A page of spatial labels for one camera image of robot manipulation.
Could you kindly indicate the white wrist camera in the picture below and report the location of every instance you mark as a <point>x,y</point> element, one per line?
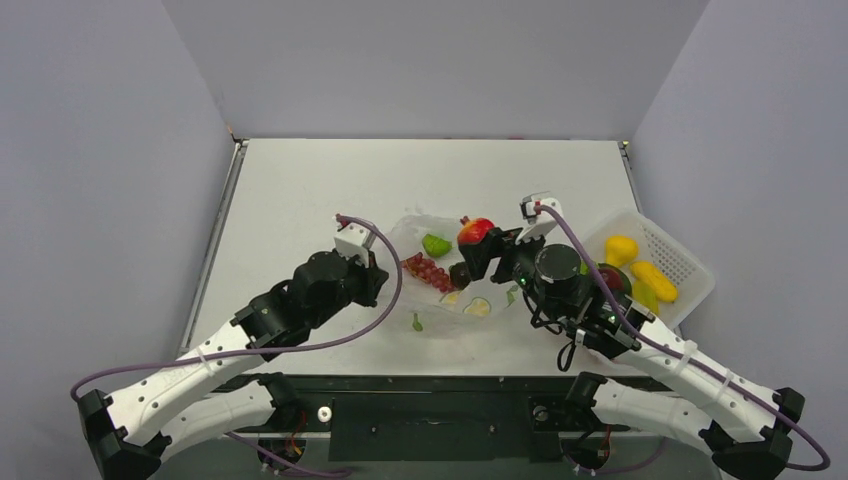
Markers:
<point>539,222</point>
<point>353,242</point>

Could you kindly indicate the red fake fruit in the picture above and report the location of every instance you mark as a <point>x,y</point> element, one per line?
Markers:
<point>473,230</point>

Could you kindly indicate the dark red fake plum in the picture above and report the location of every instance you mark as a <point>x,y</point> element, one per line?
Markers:
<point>615,279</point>

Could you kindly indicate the white plastic basket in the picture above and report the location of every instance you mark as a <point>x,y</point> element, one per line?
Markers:
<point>644,252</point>

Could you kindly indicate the yellow green star fruit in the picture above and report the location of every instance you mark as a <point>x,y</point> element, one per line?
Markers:
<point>645,295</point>

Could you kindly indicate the yellow fake pepper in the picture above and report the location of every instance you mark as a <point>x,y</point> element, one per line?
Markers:
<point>620,250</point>

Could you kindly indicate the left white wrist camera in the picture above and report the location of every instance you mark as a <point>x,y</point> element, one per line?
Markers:
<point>353,242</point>

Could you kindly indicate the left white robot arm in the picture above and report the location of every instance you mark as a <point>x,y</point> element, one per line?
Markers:
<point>131,432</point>

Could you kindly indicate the green fake apple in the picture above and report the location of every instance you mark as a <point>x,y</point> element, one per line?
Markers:
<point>435,246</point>

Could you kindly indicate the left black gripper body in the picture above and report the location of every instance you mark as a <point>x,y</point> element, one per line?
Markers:
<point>358,288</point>

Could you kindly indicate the clear plastic bag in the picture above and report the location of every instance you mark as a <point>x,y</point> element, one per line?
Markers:
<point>439,299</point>

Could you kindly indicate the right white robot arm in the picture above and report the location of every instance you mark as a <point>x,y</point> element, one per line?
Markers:
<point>744,428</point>

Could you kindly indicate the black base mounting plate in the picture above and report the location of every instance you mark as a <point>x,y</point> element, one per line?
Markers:
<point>430,418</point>

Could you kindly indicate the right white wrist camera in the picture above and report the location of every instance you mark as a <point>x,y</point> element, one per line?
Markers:
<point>539,222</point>

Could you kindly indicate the yellow fake mango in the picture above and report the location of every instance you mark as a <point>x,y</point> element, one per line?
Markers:
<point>647,272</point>

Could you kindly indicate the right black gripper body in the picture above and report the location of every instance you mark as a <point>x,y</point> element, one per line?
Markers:
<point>501,253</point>

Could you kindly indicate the dark red fake grapes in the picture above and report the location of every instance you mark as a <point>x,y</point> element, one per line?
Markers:
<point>425,269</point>

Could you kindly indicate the dark purple round fruit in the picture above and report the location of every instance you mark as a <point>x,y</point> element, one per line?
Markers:
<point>459,275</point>

